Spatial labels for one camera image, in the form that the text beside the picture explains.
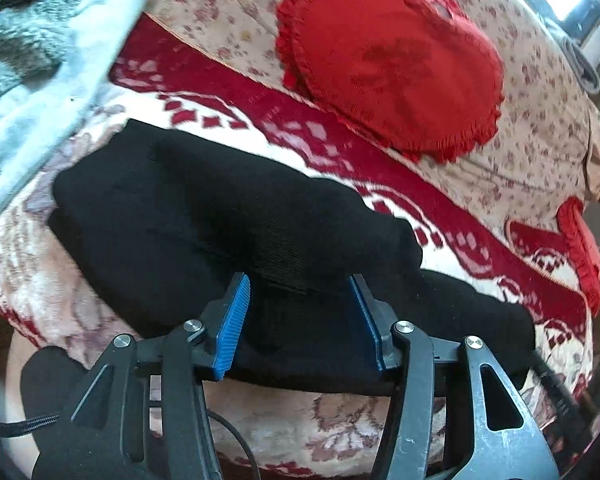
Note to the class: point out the red and white plush blanket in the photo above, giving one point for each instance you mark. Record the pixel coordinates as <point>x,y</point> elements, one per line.
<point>295,434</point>

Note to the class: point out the large red heart pillow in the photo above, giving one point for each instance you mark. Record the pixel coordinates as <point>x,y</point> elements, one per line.
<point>417,76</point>

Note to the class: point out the grey fleece jacket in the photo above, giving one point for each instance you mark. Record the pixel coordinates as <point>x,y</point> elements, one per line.
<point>54,57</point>

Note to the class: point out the floral beige quilt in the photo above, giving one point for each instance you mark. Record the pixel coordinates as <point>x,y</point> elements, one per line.
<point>525,172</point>

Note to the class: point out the black pants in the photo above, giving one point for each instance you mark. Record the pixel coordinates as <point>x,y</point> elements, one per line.
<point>159,222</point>

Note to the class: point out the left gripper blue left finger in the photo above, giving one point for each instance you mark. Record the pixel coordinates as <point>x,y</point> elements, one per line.
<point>140,411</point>

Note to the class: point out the small red ruffled pillow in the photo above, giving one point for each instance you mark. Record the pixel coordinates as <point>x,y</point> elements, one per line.
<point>583,251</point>

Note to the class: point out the grey folded cloth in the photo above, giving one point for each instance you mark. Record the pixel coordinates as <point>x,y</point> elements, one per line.
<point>586,74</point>

